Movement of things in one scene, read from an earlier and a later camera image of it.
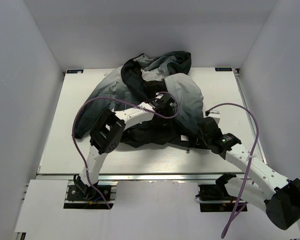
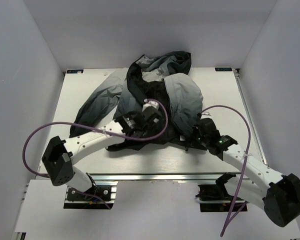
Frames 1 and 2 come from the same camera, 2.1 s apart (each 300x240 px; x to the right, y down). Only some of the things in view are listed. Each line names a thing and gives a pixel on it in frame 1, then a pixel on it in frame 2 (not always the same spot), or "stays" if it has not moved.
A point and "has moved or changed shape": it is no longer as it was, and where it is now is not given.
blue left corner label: [74, 71] stays
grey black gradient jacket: [138, 81] has moved or changed shape
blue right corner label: [223, 69] stays
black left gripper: [169, 112] → [152, 132]
